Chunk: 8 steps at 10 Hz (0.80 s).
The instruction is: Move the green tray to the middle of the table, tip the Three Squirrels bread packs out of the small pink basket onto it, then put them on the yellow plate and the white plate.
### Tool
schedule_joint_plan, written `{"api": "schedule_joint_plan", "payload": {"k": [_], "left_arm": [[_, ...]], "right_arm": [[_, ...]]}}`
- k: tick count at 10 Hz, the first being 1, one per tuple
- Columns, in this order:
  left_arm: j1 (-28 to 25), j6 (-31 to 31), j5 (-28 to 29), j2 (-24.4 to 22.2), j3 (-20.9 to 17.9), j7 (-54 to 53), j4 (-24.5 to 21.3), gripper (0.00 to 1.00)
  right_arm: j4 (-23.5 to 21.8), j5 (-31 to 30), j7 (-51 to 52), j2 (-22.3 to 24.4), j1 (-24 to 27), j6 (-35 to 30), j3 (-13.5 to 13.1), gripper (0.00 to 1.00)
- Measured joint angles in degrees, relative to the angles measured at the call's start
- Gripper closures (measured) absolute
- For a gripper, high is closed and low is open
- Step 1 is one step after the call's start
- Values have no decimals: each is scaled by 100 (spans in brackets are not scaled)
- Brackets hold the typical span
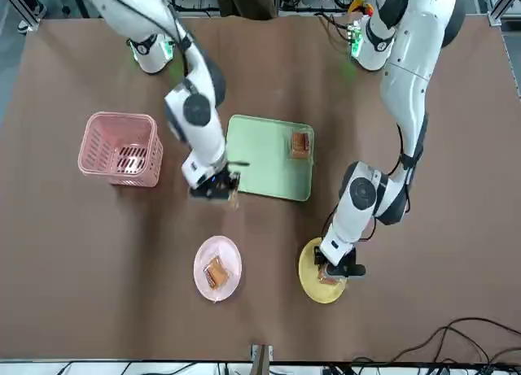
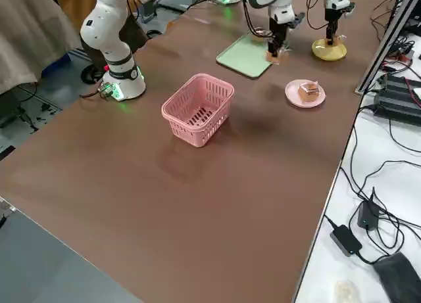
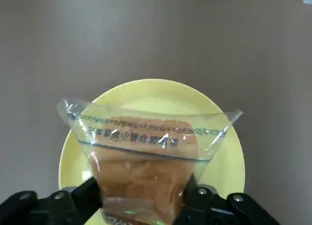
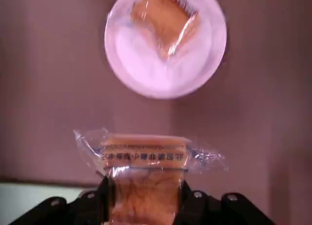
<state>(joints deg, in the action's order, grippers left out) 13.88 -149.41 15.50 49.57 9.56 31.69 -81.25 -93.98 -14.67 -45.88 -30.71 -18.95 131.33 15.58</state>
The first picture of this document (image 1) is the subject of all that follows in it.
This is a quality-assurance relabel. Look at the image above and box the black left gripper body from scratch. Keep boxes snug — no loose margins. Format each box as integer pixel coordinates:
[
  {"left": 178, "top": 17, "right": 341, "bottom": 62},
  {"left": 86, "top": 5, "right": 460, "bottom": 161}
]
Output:
[{"left": 313, "top": 246, "right": 358, "bottom": 278}]

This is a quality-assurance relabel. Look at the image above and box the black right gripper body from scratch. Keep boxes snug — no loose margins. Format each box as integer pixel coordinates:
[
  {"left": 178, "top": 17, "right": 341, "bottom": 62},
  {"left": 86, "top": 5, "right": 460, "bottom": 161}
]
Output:
[{"left": 215, "top": 170, "right": 242, "bottom": 198}]

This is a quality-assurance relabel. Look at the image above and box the bread pack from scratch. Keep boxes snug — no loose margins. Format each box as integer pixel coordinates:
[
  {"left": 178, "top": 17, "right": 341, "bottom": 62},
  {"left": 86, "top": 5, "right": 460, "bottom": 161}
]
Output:
[
  {"left": 317, "top": 268, "right": 348, "bottom": 287},
  {"left": 202, "top": 255, "right": 234, "bottom": 290},
  {"left": 287, "top": 129, "right": 315, "bottom": 161}
]

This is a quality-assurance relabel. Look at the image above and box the green plastic tray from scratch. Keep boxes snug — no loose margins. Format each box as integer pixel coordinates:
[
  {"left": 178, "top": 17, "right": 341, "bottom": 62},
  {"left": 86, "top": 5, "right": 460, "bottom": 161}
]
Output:
[{"left": 225, "top": 114, "right": 317, "bottom": 202}]

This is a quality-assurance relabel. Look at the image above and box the small pink plastic basket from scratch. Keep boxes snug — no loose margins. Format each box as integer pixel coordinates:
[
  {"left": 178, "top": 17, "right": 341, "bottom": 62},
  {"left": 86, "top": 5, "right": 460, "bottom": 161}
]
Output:
[{"left": 77, "top": 111, "right": 164, "bottom": 188}]

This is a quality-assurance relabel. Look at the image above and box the yellow plate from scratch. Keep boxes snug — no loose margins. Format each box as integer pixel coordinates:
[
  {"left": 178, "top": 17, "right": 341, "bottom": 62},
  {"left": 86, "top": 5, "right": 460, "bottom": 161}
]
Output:
[{"left": 298, "top": 236, "right": 349, "bottom": 305}]

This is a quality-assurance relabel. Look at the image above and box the white plate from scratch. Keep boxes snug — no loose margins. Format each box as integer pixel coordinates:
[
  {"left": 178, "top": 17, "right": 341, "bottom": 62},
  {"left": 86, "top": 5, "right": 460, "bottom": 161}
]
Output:
[{"left": 193, "top": 235, "right": 244, "bottom": 303}]

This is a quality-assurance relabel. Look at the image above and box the person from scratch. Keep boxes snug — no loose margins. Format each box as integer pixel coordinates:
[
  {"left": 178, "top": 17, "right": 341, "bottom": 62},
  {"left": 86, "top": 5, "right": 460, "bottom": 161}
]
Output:
[{"left": 213, "top": 0, "right": 280, "bottom": 21}]

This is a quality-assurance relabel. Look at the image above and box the yellow based emergency stop button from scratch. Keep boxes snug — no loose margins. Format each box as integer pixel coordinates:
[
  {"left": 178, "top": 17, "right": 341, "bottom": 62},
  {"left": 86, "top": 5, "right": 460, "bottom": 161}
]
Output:
[{"left": 348, "top": 0, "right": 374, "bottom": 16}]

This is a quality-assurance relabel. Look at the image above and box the ridged white table edge strip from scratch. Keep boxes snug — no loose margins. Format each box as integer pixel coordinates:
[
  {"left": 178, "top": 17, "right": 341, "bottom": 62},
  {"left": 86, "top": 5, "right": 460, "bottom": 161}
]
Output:
[{"left": 499, "top": 23, "right": 521, "bottom": 98}]

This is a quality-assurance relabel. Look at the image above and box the aluminium frame post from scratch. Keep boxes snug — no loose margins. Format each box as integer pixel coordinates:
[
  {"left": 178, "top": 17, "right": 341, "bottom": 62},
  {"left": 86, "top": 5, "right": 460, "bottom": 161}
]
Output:
[{"left": 250, "top": 342, "right": 274, "bottom": 375}]

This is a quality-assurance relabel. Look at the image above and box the black desk cable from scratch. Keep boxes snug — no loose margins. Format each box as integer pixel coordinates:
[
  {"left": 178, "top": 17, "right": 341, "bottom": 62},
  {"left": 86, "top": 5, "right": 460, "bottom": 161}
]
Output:
[{"left": 352, "top": 317, "right": 521, "bottom": 370}]

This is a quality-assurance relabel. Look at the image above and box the aluminium frame rail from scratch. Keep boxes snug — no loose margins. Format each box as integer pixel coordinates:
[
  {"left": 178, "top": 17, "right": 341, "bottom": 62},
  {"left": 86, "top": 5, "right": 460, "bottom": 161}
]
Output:
[
  {"left": 0, "top": 0, "right": 42, "bottom": 30},
  {"left": 488, "top": 0, "right": 521, "bottom": 26}
]

